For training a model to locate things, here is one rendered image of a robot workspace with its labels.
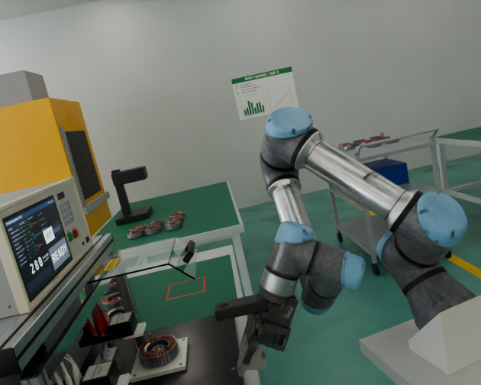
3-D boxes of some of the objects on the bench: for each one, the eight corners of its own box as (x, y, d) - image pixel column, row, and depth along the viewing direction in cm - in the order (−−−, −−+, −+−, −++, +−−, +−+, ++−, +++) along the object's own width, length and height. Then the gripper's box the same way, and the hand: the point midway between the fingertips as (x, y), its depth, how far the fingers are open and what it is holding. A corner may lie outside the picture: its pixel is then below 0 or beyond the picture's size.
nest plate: (188, 340, 124) (187, 336, 124) (185, 369, 109) (185, 365, 109) (139, 351, 123) (138, 347, 123) (130, 383, 109) (129, 379, 108)
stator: (182, 341, 121) (179, 330, 121) (176, 364, 110) (172, 352, 110) (145, 348, 122) (142, 338, 121) (136, 372, 111) (132, 360, 110)
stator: (111, 314, 160) (108, 305, 159) (98, 308, 168) (96, 300, 167) (136, 301, 167) (133, 292, 166) (123, 296, 175) (121, 288, 175)
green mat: (230, 254, 199) (230, 253, 199) (240, 312, 139) (240, 311, 139) (37, 299, 195) (36, 299, 195) (-39, 379, 135) (-39, 378, 135)
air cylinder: (122, 362, 119) (117, 345, 118) (117, 378, 112) (111, 360, 111) (104, 367, 119) (100, 350, 118) (98, 383, 112) (92, 365, 111)
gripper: (301, 305, 86) (269, 395, 89) (292, 288, 95) (263, 370, 97) (263, 295, 85) (231, 386, 87) (257, 279, 93) (229, 361, 96)
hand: (238, 370), depth 92 cm, fingers closed
